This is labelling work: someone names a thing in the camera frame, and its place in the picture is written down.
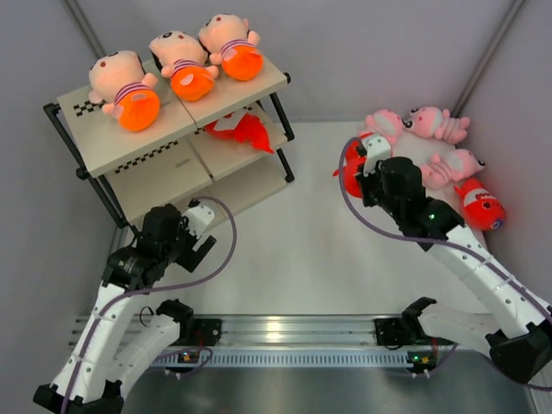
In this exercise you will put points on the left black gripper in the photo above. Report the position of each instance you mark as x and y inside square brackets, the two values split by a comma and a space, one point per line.
[199, 251]

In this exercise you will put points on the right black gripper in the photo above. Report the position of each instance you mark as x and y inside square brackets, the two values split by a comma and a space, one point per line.
[366, 179]

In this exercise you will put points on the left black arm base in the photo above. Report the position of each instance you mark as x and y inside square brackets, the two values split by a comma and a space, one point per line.
[206, 332]

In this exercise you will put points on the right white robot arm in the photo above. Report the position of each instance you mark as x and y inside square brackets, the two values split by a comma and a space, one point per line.
[515, 333]

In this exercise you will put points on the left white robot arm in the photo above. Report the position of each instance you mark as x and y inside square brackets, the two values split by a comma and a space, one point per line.
[99, 374]

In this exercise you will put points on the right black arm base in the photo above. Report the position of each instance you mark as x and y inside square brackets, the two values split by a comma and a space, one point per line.
[390, 333]

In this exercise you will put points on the beige three-tier shelf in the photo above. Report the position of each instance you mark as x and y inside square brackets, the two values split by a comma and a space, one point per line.
[175, 159]

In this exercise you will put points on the pink plush left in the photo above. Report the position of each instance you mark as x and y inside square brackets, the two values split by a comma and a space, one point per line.
[384, 122]

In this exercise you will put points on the pink plush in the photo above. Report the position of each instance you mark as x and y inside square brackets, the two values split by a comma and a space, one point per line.
[454, 166]
[384, 122]
[432, 122]

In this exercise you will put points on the pink plush lower right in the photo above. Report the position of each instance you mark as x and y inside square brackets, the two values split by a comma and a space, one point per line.
[454, 166]

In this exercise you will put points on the pink plush top right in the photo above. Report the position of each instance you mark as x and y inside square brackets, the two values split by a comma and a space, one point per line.
[432, 122]

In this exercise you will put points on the red plush fish white face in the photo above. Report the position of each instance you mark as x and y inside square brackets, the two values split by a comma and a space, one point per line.
[479, 208]

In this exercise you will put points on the left doll orange pants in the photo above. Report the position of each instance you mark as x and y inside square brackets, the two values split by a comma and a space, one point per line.
[125, 90]

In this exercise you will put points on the doll orange pants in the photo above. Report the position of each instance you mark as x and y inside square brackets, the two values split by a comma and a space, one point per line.
[125, 90]
[232, 45]
[183, 62]

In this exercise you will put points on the middle doll orange pants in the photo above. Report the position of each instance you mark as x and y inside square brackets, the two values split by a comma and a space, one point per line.
[183, 62]

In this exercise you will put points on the right doll orange pants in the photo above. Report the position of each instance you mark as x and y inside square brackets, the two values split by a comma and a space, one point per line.
[232, 45]

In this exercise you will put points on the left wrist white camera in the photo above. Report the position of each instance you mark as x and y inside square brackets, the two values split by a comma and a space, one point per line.
[198, 218]

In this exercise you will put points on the wrist white camera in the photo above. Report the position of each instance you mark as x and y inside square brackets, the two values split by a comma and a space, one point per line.
[198, 218]
[373, 148]

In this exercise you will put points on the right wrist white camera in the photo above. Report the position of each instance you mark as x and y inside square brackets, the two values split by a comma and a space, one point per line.
[373, 148]

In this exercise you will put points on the aluminium mounting rail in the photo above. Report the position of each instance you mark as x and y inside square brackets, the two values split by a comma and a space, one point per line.
[322, 330]

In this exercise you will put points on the white slotted cable duct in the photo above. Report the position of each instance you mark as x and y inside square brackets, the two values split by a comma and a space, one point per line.
[292, 358]

